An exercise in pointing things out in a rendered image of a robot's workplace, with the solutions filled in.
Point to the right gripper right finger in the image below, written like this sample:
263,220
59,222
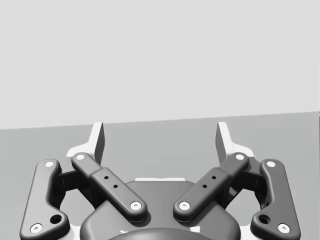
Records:
212,180

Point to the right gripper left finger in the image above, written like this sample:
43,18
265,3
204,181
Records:
107,180

